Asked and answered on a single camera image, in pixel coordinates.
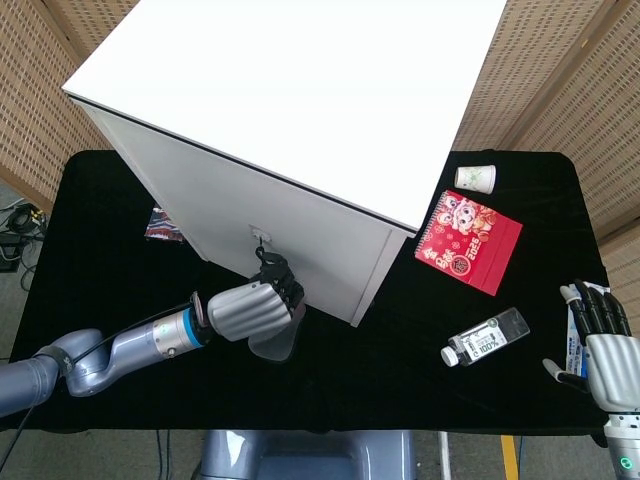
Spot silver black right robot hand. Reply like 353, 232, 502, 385
542, 278, 640, 412

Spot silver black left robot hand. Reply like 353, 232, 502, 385
206, 247, 306, 344

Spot grey translucent folder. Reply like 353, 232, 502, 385
248, 304, 307, 365

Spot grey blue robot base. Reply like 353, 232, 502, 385
192, 429, 416, 480

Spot white cabinet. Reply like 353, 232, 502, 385
62, 0, 509, 327

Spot blue white long box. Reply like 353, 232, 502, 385
564, 280, 612, 376

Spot red blue patterned packet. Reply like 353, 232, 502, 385
144, 205, 187, 244

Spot clear plastic water bottle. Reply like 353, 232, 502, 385
440, 307, 531, 368

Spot black tablecloth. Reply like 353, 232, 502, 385
0, 148, 626, 434

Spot red desk calendar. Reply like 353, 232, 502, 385
413, 189, 524, 297

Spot white table leg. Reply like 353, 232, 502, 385
438, 432, 452, 480

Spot white paper cup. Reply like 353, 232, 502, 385
453, 164, 497, 194

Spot perforated brown partition panel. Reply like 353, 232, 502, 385
0, 0, 141, 211
449, 0, 640, 241

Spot black floor cables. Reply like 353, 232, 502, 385
0, 197, 49, 274

